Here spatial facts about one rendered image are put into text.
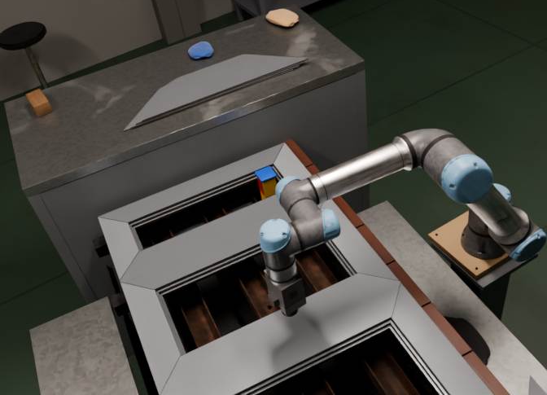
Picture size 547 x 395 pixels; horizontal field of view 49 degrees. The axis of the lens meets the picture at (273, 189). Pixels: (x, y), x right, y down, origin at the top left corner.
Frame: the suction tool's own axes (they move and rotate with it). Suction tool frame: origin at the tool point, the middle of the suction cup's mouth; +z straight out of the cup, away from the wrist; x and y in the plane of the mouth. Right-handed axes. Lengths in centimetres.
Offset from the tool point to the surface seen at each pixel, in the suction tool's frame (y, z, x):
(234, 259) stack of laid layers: -34.6, 11.1, 0.4
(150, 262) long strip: -50, 10, -22
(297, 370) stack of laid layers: 9.5, 12.0, -5.6
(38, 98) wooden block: -130, -16, -26
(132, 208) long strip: -78, 10, -17
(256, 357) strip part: 0.7, 9.8, -12.6
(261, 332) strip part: -5.1, 9.8, -7.5
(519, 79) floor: -120, 95, 244
